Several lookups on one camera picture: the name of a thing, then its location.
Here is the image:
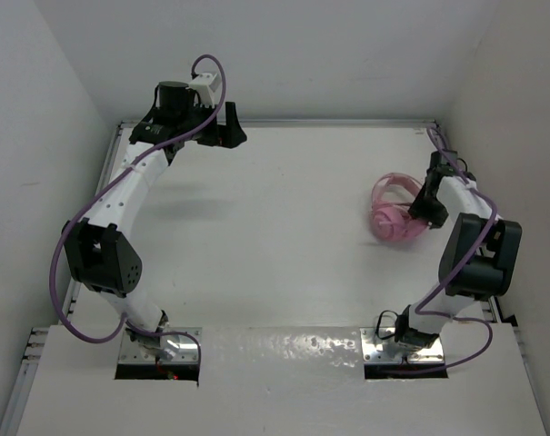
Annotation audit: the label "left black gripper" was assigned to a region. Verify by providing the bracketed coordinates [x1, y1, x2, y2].
[177, 97, 245, 149]

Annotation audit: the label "pink wired headphones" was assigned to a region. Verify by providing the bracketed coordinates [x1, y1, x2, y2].
[369, 173, 428, 243]

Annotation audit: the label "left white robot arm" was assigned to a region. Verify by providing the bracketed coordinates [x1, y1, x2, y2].
[59, 73, 247, 337]

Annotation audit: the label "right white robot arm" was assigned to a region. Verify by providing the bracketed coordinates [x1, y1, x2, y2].
[394, 151, 523, 352]

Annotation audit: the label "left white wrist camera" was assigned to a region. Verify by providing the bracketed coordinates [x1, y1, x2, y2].
[188, 72, 222, 108]

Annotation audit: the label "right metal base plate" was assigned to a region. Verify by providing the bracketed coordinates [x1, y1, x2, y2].
[360, 327, 445, 366]

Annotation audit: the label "metal base plate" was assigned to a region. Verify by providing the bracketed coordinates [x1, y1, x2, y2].
[360, 327, 445, 366]
[118, 328, 202, 364]

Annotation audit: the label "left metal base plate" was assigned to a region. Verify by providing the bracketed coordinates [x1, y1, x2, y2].
[118, 328, 202, 364]

